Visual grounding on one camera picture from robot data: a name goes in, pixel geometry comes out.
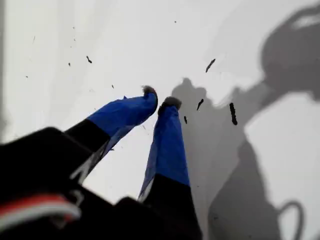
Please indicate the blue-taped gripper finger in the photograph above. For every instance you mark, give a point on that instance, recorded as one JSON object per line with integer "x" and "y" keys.
{"x": 120, "y": 115}
{"x": 170, "y": 150}

